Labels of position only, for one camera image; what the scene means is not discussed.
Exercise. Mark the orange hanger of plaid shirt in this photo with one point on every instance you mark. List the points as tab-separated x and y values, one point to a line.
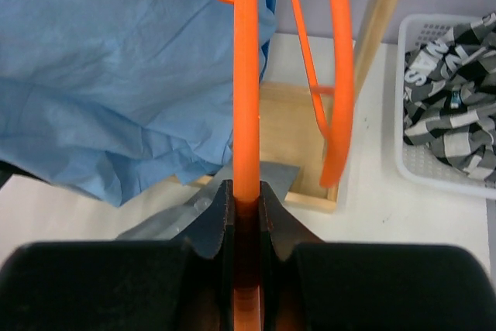
333	106

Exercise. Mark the grey shirt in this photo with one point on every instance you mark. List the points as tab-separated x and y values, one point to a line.
167	223

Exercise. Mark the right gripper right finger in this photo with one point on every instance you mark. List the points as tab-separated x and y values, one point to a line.
309	284

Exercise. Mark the orange hanger of grey shirt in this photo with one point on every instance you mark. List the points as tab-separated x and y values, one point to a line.
246	165

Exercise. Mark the light blue shirt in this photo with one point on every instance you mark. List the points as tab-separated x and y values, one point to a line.
109	97

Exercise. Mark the white plastic basket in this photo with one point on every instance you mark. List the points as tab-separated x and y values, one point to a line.
416	163

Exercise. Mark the black white plaid shirt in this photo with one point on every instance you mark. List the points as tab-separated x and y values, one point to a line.
449	98

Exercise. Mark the wooden clothes rack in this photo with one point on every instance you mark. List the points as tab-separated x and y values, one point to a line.
289	133

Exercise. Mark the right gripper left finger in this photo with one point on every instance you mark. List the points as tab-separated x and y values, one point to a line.
179	284

